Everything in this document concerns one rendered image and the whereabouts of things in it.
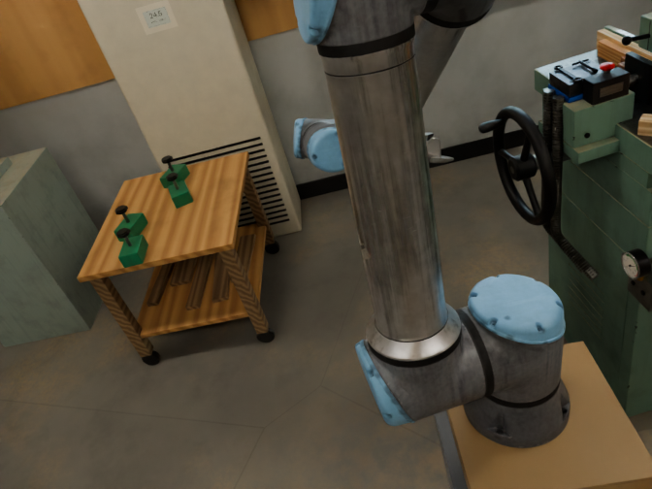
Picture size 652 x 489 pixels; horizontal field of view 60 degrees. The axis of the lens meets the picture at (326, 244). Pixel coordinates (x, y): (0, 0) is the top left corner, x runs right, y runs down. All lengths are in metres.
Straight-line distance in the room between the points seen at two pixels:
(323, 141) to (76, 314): 1.85
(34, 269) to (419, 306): 2.05
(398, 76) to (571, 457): 0.72
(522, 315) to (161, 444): 1.53
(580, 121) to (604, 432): 0.63
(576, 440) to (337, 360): 1.16
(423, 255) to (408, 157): 0.15
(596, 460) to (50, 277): 2.17
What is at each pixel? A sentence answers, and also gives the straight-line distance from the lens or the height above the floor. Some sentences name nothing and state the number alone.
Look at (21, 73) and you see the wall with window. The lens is 2.95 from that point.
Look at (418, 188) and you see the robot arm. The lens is 0.73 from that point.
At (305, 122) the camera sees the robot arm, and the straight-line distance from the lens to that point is 1.29.
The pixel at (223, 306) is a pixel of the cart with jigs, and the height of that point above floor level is 0.18.
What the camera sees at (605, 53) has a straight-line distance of 1.68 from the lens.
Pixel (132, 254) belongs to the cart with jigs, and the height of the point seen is 0.57.
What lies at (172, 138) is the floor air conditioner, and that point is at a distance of 2.56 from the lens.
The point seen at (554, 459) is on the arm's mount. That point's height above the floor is 0.63.
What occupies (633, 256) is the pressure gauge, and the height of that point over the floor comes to 0.69.
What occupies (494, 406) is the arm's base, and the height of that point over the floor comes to 0.70.
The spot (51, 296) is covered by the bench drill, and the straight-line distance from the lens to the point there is 2.73.
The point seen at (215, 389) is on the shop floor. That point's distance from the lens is 2.22.
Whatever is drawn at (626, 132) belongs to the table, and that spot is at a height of 0.90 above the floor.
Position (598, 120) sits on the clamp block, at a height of 0.92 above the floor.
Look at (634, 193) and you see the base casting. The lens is 1.40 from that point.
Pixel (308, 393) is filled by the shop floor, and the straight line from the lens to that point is 2.06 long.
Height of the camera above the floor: 1.58
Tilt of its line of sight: 37 degrees down
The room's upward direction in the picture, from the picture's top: 18 degrees counter-clockwise
